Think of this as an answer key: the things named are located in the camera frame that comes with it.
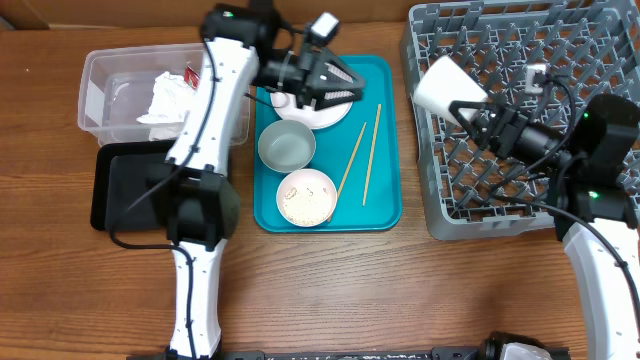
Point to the grey-white bowl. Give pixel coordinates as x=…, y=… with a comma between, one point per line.
x=286, y=146

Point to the wooden chopstick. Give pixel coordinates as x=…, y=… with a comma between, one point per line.
x=371, y=155
x=348, y=167

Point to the red snack wrapper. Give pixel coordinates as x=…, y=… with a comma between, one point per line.
x=191, y=77

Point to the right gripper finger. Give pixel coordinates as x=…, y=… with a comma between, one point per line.
x=481, y=134
x=464, y=112

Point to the pink bowl with rice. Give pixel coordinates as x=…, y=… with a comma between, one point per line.
x=306, y=198

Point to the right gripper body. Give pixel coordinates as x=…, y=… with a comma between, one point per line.
x=508, y=141

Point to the clear plastic bin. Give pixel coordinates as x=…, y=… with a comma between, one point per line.
x=117, y=87

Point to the left wooden chopstick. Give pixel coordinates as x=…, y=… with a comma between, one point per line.
x=348, y=167

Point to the grey dishwasher rack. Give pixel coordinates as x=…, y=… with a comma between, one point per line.
x=591, y=48

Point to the right wooden chopstick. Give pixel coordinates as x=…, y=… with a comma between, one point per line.
x=371, y=155

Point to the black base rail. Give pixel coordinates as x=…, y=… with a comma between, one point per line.
x=436, y=353

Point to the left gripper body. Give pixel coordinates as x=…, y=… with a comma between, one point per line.
x=289, y=73

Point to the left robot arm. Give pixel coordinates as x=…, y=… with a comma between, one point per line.
x=202, y=207

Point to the white round plate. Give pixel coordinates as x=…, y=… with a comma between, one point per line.
x=285, y=107

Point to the black plastic tray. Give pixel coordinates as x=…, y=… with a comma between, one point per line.
x=120, y=177

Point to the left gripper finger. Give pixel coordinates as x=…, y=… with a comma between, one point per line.
x=326, y=98
x=335, y=74

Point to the white paper cup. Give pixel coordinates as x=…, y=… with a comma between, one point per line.
x=443, y=83

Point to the white napkin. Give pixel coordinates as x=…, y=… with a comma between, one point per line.
x=170, y=105

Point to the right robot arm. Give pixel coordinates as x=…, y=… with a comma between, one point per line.
x=595, y=218

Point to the teal serving tray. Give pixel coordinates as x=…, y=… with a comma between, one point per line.
x=333, y=149

